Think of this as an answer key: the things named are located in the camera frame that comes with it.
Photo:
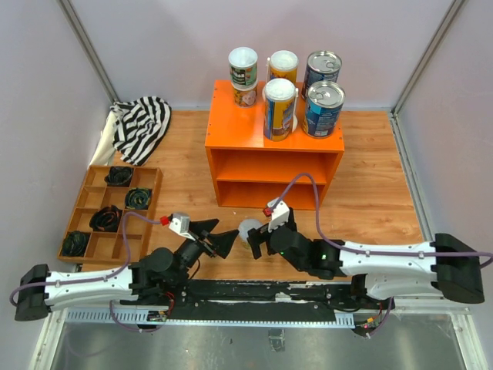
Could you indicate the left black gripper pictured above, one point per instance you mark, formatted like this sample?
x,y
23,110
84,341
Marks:
x,y
221,242

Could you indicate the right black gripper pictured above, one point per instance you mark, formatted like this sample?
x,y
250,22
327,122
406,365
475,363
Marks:
x,y
257,236

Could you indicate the white lid yellow jar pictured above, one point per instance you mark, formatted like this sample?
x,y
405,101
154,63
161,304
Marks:
x,y
244,227

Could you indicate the orange noodle cup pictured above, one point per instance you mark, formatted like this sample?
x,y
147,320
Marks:
x,y
245,96

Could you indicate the tall colourful can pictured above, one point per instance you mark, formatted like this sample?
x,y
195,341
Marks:
x,y
280,120

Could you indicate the blue soup can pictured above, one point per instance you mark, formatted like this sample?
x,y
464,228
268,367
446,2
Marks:
x,y
324,102

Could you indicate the tall yellow purple can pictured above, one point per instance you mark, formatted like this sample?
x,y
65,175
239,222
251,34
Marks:
x,y
282,64

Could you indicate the green white noodle cup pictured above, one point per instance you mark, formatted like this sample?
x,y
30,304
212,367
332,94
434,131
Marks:
x,y
243,66

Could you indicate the dark blue food can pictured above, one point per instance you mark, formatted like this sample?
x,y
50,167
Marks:
x,y
321,65

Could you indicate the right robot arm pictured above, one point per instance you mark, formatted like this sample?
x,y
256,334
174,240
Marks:
x,y
445,265

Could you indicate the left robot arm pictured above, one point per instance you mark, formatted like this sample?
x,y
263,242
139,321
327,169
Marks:
x,y
156,278

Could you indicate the orange wooden shelf cabinet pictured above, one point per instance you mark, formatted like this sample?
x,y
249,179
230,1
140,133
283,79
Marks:
x,y
249,170

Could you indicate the wooden compartment tray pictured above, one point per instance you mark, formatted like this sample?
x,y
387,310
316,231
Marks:
x,y
110,221

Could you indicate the black white striped cloth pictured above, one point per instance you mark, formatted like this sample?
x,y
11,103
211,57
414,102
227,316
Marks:
x,y
140,127

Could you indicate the white cloth under stripes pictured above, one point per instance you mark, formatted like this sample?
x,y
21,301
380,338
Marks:
x,y
105,150

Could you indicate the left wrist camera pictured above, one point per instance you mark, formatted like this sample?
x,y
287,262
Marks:
x,y
179,224

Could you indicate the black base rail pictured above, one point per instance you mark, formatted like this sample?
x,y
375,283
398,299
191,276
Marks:
x,y
262,301

